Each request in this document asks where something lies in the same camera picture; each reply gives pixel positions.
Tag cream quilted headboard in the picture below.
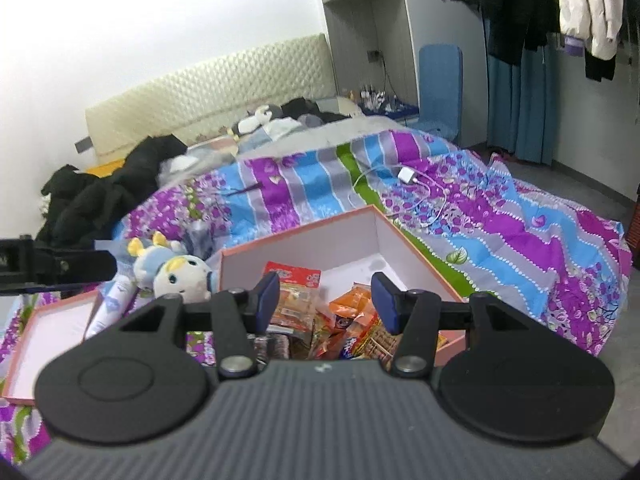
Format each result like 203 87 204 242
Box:
85 34 336 158

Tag blue curtain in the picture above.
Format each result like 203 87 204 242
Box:
487 35 566 166

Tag grey and white wardrobe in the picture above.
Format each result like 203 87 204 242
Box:
315 0 488 148

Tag red-topped dried snack packet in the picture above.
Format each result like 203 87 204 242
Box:
262 260 322 333

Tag hanging black coat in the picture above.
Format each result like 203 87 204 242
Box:
475 0 561 66

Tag penguin plush toy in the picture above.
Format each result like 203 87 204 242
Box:
227 104 283 137

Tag shallow pink box lid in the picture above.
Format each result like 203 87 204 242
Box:
0 290 101 406

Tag white spray bottle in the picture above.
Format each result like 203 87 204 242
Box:
82 277 138 341

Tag blue and yellow plush toy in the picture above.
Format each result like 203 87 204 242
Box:
127 231 218 303

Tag purple floral blanket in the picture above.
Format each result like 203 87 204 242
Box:
0 129 631 466

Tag white charger with cable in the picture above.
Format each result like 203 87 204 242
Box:
357 162 451 233

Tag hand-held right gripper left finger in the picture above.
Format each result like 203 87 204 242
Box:
120 271 282 378

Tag hanging white jacket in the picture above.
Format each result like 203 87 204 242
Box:
555 0 626 61

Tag pale blue plastic bag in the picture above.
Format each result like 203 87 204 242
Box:
187 220 221 261

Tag deep pink cardboard box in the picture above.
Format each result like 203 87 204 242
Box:
219 204 468 368

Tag colourful candy packet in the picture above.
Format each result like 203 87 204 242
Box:
360 310 448 363

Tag yellow pillow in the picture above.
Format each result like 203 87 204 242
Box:
80 157 126 176

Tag black jacket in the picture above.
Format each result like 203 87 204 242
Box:
37 135 188 251

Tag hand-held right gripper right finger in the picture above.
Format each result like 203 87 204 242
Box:
370 271 528 378

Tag grey and white bedding clothes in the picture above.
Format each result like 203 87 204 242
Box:
235 110 351 153

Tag cluster of small bottles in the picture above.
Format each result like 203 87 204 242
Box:
350 86 416 113

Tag blue chair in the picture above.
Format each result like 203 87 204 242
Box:
406 44 462 143

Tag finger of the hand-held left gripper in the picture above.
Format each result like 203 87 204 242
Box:
32 248 119 287

